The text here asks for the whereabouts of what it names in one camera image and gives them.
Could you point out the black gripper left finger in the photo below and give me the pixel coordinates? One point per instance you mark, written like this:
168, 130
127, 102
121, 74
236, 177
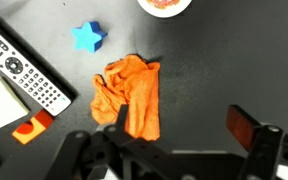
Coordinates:
94, 153

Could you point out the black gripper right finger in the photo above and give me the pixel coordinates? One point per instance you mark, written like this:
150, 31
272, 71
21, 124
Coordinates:
267, 150

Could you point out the orange cloth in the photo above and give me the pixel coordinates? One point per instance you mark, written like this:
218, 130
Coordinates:
134, 96

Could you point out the orange arch block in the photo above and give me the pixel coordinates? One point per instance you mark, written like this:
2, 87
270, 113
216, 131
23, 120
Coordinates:
34, 128

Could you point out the white flat block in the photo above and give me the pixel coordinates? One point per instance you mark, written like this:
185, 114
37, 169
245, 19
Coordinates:
2, 103

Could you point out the grey remote control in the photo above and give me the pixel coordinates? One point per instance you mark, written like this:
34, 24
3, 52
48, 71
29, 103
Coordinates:
20, 70

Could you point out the blue star block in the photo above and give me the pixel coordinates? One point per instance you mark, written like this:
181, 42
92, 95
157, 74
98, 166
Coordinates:
88, 36

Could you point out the small white plate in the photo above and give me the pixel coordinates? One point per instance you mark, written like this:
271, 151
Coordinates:
164, 7

